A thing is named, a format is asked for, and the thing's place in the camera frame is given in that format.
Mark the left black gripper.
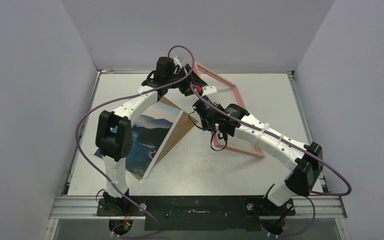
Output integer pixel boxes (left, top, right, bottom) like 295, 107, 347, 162
166, 65, 204, 96

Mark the pink wooden picture frame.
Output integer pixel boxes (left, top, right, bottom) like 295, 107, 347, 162
193, 63, 265, 159

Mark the brown cardboard backing board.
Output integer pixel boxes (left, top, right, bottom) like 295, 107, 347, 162
129, 96, 199, 181

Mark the seascape photo print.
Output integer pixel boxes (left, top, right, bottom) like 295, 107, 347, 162
94, 100, 184, 180

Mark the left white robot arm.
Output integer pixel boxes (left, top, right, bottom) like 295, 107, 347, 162
95, 56, 208, 216

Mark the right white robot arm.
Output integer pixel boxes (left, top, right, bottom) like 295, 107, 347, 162
190, 85, 323, 215

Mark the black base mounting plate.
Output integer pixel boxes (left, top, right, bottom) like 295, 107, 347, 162
96, 195, 296, 232

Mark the aluminium rail front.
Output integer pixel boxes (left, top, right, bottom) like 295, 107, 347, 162
44, 195, 351, 240

